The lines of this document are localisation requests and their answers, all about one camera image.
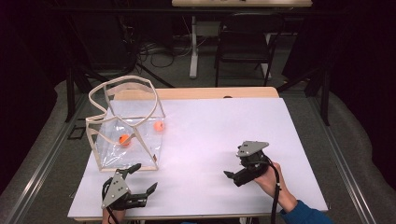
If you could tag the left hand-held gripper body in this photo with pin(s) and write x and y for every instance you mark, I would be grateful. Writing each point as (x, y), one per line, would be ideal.
(115, 193)

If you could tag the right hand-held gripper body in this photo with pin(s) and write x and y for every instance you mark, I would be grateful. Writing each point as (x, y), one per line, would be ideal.
(250, 148)

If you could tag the transparent bag with beige trim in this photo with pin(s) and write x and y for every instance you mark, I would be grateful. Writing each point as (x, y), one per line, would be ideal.
(130, 155)

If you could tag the orange ping-pong ball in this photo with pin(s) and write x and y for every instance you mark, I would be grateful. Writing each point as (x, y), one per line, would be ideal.
(159, 126)
(124, 140)

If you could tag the person's left hand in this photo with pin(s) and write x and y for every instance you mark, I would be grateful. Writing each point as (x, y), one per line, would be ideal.
(112, 216)

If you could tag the person's right hand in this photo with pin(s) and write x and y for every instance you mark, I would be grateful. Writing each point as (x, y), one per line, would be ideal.
(271, 183)

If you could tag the black metal stand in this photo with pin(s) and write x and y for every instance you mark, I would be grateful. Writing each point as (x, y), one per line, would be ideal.
(70, 99)
(325, 105)

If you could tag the black tripod stand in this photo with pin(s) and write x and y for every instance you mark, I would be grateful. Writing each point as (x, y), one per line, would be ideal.
(155, 76)

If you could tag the black folding chair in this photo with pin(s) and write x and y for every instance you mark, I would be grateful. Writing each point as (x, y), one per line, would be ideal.
(243, 46)

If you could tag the desk with white legs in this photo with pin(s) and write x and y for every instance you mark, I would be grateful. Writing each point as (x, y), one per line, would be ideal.
(218, 3)

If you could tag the aluminium frame rail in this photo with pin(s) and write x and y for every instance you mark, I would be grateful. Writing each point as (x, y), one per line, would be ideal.
(348, 180)
(36, 174)

